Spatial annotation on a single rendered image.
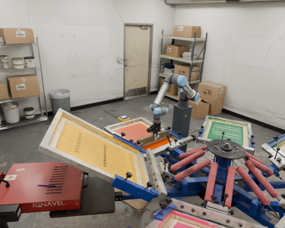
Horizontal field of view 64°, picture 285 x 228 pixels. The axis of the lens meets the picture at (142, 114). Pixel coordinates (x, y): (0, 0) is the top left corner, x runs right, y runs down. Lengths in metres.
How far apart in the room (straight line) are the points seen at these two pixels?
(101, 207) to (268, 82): 4.83
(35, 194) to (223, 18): 5.68
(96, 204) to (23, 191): 0.51
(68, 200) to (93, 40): 4.77
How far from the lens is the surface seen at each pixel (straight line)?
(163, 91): 2.59
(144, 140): 2.45
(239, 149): 1.98
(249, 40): 6.02
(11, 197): 1.83
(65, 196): 1.72
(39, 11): 5.54
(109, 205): 1.83
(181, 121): 3.03
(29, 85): 5.12
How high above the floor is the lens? 2.22
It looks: 22 degrees down
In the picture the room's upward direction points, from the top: 2 degrees clockwise
